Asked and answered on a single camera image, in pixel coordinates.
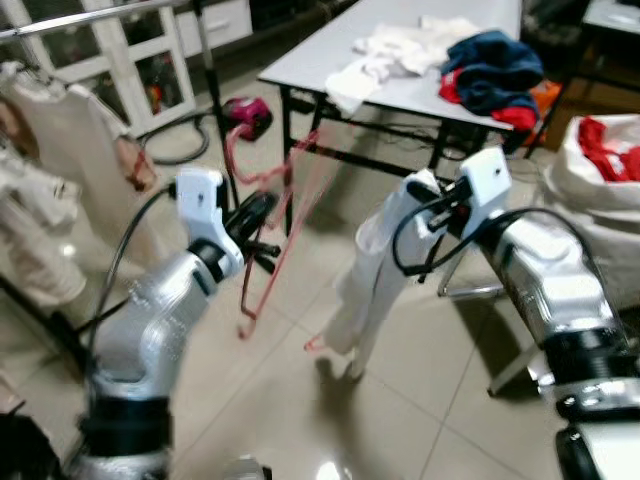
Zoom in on white glass-door cabinet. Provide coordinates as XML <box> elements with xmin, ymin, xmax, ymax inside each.
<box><xmin>25</xmin><ymin>0</ymin><xmax>198</xmax><ymax>138</ymax></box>

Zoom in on small white table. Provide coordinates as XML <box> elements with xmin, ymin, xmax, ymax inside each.
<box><xmin>583</xmin><ymin>0</ymin><xmax>640</xmax><ymax>38</ymax></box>

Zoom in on chrome and black clothes rack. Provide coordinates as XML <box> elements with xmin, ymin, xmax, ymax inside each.
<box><xmin>0</xmin><ymin>0</ymin><xmax>243</xmax><ymax>373</ymax></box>

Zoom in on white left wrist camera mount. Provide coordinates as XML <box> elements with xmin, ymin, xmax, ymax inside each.
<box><xmin>174</xmin><ymin>167</ymin><xmax>247</xmax><ymax>283</ymax></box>

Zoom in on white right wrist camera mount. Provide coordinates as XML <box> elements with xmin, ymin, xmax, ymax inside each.
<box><xmin>454</xmin><ymin>146</ymin><xmax>514</xmax><ymax>228</ymax></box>

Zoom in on cream shirt plaid trim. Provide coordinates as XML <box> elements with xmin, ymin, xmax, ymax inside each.
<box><xmin>0</xmin><ymin>60</ymin><xmax>158</xmax><ymax>273</ymax></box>

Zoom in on blue jeans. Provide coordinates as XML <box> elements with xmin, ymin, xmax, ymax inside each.
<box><xmin>440</xmin><ymin>30</ymin><xmax>547</xmax><ymax>117</ymax></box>

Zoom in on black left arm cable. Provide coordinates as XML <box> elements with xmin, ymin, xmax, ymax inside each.
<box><xmin>85</xmin><ymin>183</ymin><xmax>183</xmax><ymax>353</ymax></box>

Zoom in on red garment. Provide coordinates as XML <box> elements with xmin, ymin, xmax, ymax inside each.
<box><xmin>437</xmin><ymin>68</ymin><xmax>540</xmax><ymax>132</ymax></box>

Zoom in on white table black legs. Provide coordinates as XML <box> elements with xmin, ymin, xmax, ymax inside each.
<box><xmin>257</xmin><ymin>0</ymin><xmax>528</xmax><ymax>233</ymax></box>

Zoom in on white drawer unit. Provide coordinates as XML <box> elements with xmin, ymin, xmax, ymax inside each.
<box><xmin>175</xmin><ymin>0</ymin><xmax>253</xmax><ymax>58</ymax></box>

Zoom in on white laundry bag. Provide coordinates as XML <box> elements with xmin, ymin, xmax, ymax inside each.
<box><xmin>538</xmin><ymin>113</ymin><xmax>640</xmax><ymax>313</ymax></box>

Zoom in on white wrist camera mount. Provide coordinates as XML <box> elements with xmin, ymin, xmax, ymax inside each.
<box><xmin>174</xmin><ymin>167</ymin><xmax>247</xmax><ymax>283</ymax></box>
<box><xmin>454</xmin><ymin>146</ymin><xmax>514</xmax><ymax>228</ymax></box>

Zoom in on red clothes pile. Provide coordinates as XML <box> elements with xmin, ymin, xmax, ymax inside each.
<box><xmin>577</xmin><ymin>115</ymin><xmax>640</xmax><ymax>184</ymax></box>

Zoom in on orange bag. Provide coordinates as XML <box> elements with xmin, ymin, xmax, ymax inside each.
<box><xmin>528</xmin><ymin>80</ymin><xmax>567</xmax><ymax>123</ymax></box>

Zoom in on white collared shirt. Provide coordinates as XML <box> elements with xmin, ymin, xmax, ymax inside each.
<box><xmin>0</xmin><ymin>150</ymin><xmax>89</xmax><ymax>313</ymax></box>

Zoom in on black bag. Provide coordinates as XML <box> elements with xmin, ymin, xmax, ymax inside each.
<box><xmin>0</xmin><ymin>410</ymin><xmax>63</xmax><ymax>480</ymax></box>

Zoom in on magenta vacuum cleaner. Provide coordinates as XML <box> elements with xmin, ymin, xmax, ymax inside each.
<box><xmin>221</xmin><ymin>96</ymin><xmax>275</xmax><ymax>142</ymax></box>

